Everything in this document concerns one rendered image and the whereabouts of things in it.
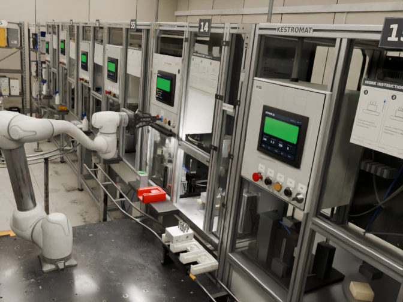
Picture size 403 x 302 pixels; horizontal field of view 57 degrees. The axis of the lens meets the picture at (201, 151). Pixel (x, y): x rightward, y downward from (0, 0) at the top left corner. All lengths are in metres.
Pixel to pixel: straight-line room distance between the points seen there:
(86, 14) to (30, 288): 8.02
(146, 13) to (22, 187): 8.24
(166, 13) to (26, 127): 8.60
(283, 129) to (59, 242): 1.32
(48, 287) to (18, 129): 0.80
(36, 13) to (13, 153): 7.43
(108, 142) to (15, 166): 0.54
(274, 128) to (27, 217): 1.41
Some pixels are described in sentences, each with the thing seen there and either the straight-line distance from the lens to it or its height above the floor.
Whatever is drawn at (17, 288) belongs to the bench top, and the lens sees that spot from 2.16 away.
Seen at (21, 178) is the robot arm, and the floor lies 1.16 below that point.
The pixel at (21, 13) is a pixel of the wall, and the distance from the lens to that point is 9.35.
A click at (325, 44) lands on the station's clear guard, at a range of 1.46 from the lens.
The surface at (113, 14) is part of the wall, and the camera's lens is 9.76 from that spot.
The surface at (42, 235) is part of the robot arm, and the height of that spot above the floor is 0.86.
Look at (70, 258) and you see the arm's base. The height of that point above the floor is 0.71.
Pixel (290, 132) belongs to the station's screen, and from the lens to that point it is 1.48.
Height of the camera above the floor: 1.92
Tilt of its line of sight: 16 degrees down
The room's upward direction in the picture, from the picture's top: 6 degrees clockwise
